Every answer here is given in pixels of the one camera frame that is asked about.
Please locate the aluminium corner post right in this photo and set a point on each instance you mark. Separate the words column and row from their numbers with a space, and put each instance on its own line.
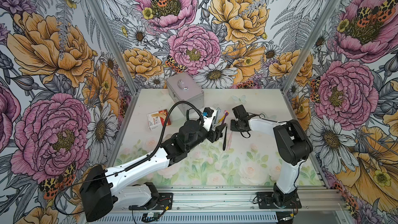
column 321, row 22

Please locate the silver aluminium case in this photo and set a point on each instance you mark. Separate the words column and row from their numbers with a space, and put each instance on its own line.
column 182, row 87

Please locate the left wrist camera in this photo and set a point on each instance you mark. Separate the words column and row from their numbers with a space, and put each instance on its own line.
column 209, row 115

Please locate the aluminium corner post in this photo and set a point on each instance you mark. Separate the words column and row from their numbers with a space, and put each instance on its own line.
column 321, row 22
column 100, row 17

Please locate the aluminium corner post left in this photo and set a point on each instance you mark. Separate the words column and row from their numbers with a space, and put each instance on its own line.
column 100, row 17

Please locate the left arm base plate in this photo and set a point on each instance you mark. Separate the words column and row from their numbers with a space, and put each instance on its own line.
column 156, row 204

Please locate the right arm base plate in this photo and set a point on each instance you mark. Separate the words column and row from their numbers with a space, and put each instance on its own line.
column 277, row 200

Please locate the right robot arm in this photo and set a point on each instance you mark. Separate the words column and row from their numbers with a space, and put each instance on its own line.
column 293, row 146

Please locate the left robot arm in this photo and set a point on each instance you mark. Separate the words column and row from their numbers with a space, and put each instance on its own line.
column 103, row 189

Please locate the purple toothbrush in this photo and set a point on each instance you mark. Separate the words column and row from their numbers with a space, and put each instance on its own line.
column 227, row 113

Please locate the pink toothbrush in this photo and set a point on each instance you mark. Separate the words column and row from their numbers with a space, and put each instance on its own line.
column 229, row 141

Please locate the aluminium front rail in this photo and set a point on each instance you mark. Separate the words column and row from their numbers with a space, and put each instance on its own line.
column 239, row 205

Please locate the green circuit board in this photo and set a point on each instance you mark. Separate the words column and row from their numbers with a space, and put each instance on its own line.
column 149, row 217

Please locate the black toothbrush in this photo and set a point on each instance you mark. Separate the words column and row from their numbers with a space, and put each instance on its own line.
column 225, row 138

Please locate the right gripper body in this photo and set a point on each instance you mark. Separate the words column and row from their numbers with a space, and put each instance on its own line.
column 235, row 126

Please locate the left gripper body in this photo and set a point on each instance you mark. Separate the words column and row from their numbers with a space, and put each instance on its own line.
column 212, row 136

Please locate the red white small box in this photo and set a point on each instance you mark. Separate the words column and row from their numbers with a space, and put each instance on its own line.
column 157, row 120

